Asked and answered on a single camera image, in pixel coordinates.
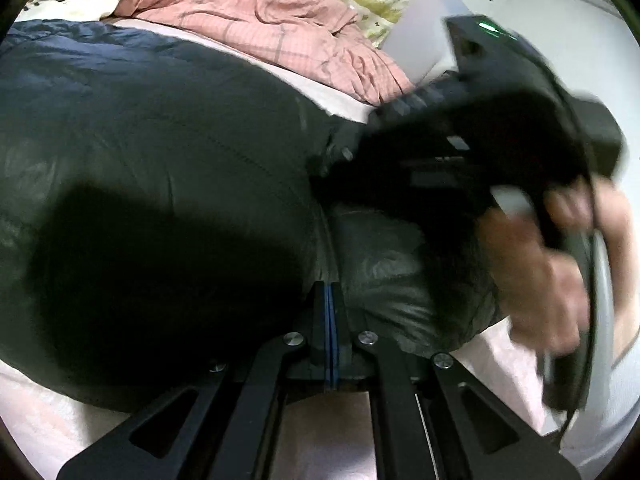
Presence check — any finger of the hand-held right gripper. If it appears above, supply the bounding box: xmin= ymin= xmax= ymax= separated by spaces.
xmin=310 ymin=80 xmax=451 ymax=196

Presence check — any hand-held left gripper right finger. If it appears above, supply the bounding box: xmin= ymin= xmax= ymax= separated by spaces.
xmin=330 ymin=282 xmax=583 ymax=480

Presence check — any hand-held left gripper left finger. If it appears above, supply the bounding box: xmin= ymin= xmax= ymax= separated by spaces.
xmin=56 ymin=282 xmax=332 ymax=480

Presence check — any black puffer jacket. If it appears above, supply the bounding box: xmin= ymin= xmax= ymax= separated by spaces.
xmin=0 ymin=19 xmax=511 ymax=413

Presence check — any person's right forearm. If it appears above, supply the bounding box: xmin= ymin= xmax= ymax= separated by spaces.
xmin=597 ymin=180 xmax=640 ymax=361

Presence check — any person's right hand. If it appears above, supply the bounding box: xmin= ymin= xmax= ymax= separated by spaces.
xmin=477 ymin=185 xmax=598 ymax=356

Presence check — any pink checked quilt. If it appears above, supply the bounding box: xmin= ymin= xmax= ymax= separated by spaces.
xmin=112 ymin=0 xmax=416 ymax=107

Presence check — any person's white top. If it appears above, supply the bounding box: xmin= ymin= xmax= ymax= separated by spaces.
xmin=542 ymin=350 xmax=640 ymax=480

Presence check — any pink bed sheet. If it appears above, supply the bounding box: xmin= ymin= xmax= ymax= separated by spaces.
xmin=0 ymin=15 xmax=556 ymax=480

